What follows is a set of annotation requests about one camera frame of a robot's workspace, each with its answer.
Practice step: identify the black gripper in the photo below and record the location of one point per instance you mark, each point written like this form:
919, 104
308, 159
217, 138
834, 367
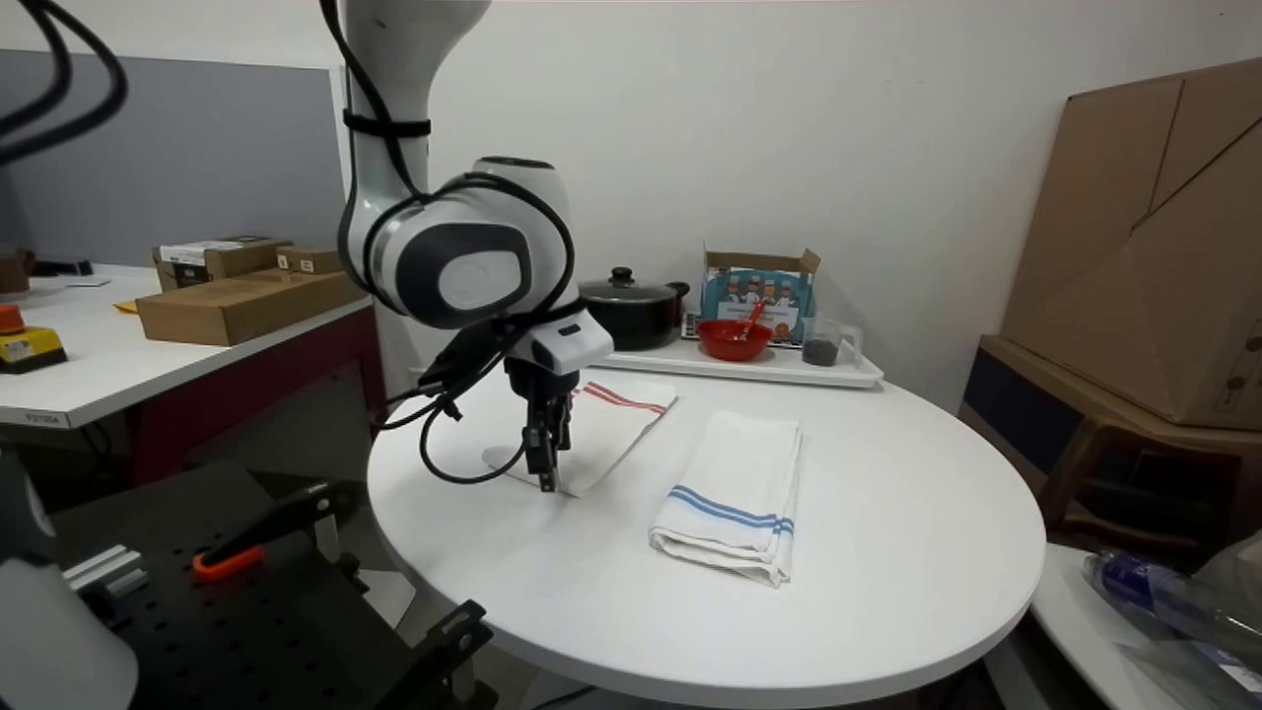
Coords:
543, 397

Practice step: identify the red-striped white tea towel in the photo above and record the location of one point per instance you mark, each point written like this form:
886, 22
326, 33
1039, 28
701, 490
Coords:
615, 421

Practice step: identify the blue-striped white tea towel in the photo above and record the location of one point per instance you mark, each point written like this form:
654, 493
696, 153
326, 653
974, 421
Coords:
740, 473

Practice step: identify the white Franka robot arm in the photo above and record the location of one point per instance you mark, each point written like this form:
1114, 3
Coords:
395, 91

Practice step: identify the black pot with lid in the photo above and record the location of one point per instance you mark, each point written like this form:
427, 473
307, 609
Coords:
631, 317

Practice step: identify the red bowl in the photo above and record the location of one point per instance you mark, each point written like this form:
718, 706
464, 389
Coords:
735, 339

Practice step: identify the white rectangular tray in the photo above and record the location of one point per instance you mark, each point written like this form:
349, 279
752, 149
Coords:
792, 372

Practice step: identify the blue printed cardboard box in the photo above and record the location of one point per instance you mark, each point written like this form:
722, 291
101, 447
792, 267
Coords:
773, 298

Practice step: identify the small grey cup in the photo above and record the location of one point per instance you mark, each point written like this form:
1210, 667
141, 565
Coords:
823, 351

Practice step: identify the flat brown cardboard box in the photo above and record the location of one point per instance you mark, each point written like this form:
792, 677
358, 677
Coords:
243, 310

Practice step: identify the black perforated workbench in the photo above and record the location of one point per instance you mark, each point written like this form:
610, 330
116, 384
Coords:
251, 634

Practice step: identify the small open cardboard box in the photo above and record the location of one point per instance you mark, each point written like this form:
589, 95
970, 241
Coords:
217, 259

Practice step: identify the white desk with red panel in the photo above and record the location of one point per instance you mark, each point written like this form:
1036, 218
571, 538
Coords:
121, 380

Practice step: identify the aluminium profile piece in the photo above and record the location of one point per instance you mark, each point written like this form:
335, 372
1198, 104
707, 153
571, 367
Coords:
103, 569

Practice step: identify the grey partition panel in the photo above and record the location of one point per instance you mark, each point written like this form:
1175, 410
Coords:
182, 159

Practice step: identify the yellow emergency stop box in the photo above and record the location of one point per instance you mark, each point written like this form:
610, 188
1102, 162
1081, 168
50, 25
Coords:
27, 344

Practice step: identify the large brown cardboard sheets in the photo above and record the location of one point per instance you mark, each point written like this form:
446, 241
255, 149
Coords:
1144, 262

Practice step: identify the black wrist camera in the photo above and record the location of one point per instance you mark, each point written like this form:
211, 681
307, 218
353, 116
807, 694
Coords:
464, 362

